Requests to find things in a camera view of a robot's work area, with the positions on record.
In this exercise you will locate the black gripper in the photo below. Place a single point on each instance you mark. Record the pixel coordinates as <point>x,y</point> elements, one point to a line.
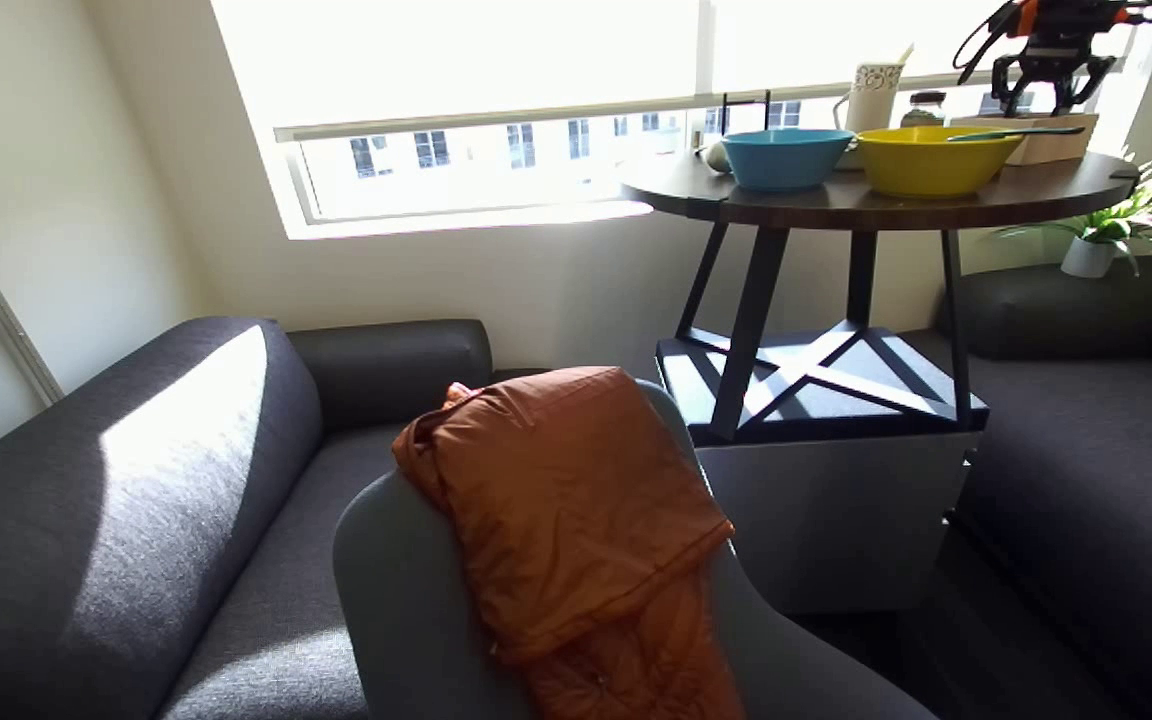
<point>1057,60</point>

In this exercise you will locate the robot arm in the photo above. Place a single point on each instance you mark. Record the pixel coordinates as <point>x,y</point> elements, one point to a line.
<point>1060,19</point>

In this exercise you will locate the light wooden box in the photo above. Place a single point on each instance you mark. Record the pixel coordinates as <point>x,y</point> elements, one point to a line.
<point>1057,145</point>

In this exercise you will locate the yellow bowl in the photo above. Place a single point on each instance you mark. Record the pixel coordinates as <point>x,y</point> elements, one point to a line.
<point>938,164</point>

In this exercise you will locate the blue bowl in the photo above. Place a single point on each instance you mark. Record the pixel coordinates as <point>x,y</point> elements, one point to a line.
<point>785,163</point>

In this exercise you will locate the jar with black lid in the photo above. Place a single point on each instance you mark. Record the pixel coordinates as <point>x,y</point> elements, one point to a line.
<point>927,109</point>

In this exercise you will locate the potted green plant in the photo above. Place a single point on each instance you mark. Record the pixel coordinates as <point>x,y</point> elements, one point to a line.
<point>1088,256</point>

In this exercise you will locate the round dark wooden table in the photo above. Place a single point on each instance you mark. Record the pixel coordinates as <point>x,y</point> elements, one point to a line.
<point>803,202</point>

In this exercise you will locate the black chair behind window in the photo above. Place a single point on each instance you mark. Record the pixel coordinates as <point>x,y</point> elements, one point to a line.
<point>745,103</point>

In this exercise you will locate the dark grey fabric sofa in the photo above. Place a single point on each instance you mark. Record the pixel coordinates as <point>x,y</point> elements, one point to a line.
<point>136,535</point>
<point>1096,465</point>

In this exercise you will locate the orange jacket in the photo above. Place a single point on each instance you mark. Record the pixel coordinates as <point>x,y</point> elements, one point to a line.
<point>563,521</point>

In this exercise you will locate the grey shell chair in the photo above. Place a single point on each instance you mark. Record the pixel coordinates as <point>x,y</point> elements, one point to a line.
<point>403,612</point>

